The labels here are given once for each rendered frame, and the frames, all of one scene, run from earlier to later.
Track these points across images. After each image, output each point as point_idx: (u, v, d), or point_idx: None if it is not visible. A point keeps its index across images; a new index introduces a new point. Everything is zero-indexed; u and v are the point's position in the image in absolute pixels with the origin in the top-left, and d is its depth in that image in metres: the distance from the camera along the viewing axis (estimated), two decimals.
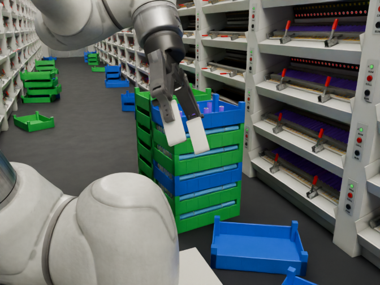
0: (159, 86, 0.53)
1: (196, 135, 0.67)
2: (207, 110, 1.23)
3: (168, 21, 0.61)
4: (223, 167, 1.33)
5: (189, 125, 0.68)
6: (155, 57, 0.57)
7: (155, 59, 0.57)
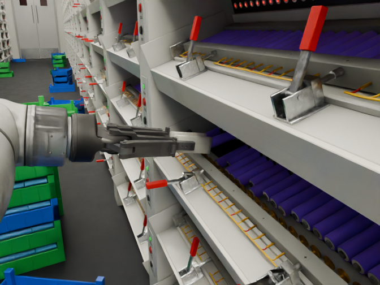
0: None
1: (191, 142, 0.60)
2: None
3: None
4: (29, 204, 1.07)
5: (179, 138, 0.59)
6: None
7: None
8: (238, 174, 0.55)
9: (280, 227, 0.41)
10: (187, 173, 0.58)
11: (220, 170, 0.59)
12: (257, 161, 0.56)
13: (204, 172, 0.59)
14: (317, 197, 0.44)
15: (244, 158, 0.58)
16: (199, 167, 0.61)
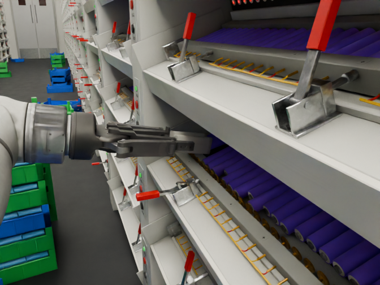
0: None
1: (191, 143, 0.60)
2: None
3: None
4: (18, 211, 1.03)
5: (178, 137, 0.59)
6: None
7: None
8: (236, 185, 0.51)
9: (282, 248, 0.36)
10: (181, 183, 0.54)
11: (217, 180, 0.55)
12: (257, 171, 0.52)
13: (199, 182, 0.55)
14: (323, 214, 0.39)
15: (242, 167, 0.54)
16: (194, 176, 0.57)
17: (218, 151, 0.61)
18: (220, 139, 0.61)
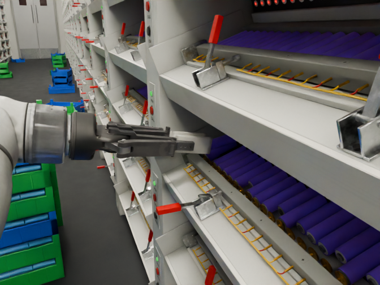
0: (168, 146, 0.55)
1: None
2: None
3: (60, 120, 0.49)
4: (25, 218, 1.00)
5: None
6: (129, 149, 0.51)
7: (130, 149, 0.51)
8: (263, 198, 0.48)
9: (325, 273, 0.33)
10: (203, 195, 0.51)
11: (241, 191, 0.52)
12: (285, 182, 0.49)
13: (223, 194, 0.52)
14: (367, 234, 0.36)
15: (268, 178, 0.51)
16: (216, 187, 0.54)
17: (240, 160, 0.58)
18: (236, 158, 0.59)
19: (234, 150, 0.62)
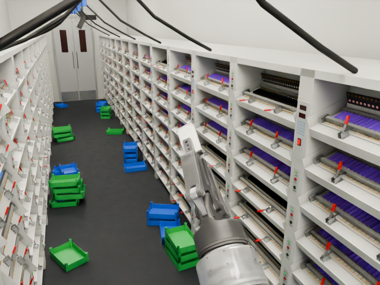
0: None
1: None
2: None
3: None
4: None
5: None
6: None
7: None
8: None
9: None
10: None
11: None
12: None
13: None
14: None
15: None
16: None
17: None
18: None
19: None
